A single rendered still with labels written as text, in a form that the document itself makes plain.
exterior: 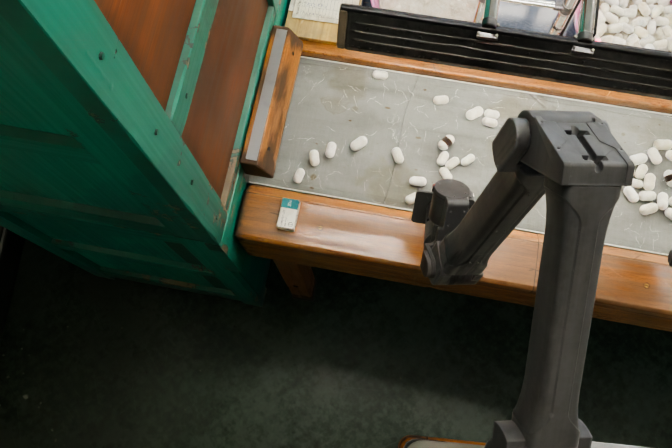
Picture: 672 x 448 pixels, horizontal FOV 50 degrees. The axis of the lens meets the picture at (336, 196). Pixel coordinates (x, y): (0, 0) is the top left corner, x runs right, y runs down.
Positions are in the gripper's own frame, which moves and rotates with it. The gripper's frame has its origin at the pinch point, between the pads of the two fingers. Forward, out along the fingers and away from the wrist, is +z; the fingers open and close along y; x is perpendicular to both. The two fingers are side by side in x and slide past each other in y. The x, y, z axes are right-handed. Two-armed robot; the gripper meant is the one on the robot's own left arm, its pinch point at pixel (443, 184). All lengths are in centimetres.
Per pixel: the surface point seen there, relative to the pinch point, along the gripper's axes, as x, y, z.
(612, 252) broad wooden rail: 10.9, -34.4, 2.6
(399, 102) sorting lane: -4.2, 10.5, 23.3
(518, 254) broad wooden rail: 12.7, -16.6, -0.5
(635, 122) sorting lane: -6.4, -37.9, 25.6
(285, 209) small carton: 10.6, 29.1, -0.9
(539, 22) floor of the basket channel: -17, -18, 48
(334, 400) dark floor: 91, 16, 25
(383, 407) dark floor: 91, 2, 25
